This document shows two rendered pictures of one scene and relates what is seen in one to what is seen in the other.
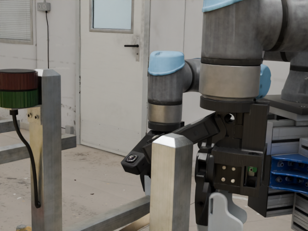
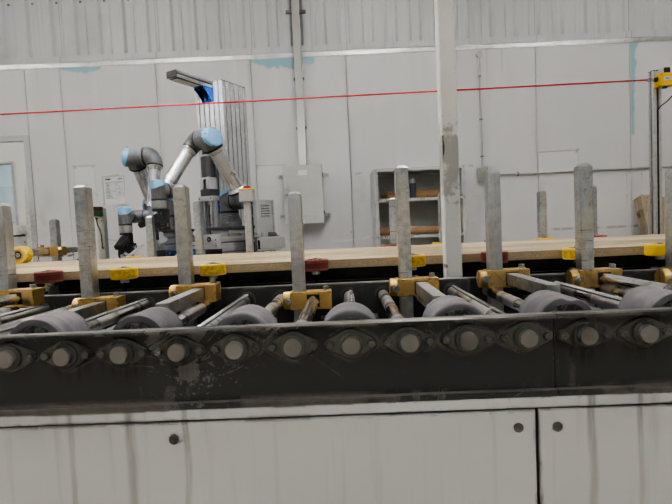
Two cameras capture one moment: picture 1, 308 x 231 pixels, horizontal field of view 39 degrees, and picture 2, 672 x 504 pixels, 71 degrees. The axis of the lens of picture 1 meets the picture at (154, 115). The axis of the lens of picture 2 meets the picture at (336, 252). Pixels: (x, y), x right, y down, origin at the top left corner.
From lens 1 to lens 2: 2.16 m
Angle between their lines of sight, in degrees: 40
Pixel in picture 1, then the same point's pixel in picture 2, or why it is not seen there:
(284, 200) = not seen: hidden behind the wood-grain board
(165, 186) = (149, 226)
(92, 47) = not seen: outside the picture
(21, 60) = not seen: outside the picture
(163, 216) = (150, 234)
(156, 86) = (122, 218)
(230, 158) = (162, 221)
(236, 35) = (160, 193)
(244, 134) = (165, 216)
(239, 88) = (162, 205)
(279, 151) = (168, 248)
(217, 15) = (155, 189)
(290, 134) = (172, 241)
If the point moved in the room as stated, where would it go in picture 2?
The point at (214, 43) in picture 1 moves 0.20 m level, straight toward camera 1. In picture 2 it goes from (155, 195) to (163, 192)
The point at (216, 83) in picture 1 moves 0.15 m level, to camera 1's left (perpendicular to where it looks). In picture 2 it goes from (157, 204) to (127, 204)
